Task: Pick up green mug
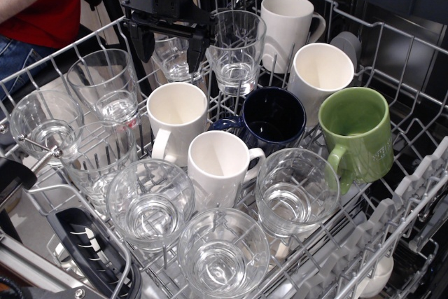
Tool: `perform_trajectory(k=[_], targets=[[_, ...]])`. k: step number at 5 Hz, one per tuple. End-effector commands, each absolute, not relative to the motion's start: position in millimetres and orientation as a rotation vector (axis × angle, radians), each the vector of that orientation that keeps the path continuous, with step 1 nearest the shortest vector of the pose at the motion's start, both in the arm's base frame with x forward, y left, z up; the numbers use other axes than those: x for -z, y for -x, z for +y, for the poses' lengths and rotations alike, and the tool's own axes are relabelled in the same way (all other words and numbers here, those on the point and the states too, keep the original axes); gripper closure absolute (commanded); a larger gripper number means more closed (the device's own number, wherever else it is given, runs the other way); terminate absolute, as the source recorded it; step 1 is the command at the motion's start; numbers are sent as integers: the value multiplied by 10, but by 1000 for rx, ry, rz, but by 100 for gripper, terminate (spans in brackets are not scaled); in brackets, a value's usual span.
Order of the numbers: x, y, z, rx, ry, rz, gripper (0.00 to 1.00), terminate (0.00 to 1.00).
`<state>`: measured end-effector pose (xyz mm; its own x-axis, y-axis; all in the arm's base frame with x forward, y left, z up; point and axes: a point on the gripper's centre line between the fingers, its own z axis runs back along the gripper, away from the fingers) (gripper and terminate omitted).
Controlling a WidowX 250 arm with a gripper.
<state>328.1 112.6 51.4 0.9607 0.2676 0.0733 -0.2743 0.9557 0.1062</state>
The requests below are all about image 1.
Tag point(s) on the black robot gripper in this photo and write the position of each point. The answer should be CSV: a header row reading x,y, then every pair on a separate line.
x,y
179,18

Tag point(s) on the green ceramic mug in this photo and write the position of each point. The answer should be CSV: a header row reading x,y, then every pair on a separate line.
x,y
357,130

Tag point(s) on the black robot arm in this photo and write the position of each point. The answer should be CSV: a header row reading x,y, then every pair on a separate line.
x,y
174,18

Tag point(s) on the white mug centre left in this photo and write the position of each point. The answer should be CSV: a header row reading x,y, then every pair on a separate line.
x,y
177,114

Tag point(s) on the white mug back row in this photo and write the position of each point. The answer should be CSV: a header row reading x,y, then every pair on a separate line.
x,y
290,25

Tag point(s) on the dark blue ceramic mug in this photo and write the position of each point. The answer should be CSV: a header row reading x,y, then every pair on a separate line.
x,y
270,118

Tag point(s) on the white mug centre front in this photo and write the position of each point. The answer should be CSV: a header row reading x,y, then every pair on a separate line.
x,y
219,164

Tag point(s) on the white mug tilted right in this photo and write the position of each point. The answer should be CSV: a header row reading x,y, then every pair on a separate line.
x,y
318,70

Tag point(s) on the clear glass back left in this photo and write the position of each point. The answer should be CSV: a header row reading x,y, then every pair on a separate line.
x,y
170,54

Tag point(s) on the clear glass back centre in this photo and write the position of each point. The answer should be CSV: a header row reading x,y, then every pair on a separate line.
x,y
236,53

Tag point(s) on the tall clear glass left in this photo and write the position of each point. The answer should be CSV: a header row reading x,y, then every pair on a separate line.
x,y
105,82

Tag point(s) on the clear glass left lower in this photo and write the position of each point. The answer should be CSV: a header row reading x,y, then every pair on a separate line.
x,y
93,155

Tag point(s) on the person in red shirt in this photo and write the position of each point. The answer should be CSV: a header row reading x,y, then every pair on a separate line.
x,y
30,31

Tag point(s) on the clear glass far left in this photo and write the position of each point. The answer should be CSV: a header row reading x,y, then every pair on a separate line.
x,y
43,119

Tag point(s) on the clear glass front left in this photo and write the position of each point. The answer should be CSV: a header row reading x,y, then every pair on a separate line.
x,y
149,203

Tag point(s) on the grey round plastic clip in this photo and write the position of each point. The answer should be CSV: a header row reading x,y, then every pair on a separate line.
x,y
350,44

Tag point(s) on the clear glass front right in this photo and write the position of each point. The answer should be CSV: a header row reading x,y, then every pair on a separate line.
x,y
296,190

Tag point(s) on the clear glass front centre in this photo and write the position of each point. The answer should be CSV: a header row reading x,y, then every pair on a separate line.
x,y
223,253

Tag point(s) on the grey plastic tine holder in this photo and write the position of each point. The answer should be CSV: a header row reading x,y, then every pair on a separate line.
x,y
347,266

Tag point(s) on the white bowl lower rack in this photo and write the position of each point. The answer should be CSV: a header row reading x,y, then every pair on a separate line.
x,y
372,286

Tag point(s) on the grey wire dishwasher rack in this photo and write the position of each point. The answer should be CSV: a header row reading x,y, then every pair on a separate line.
x,y
410,71

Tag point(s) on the black rack handle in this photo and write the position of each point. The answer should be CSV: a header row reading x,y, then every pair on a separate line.
x,y
94,252

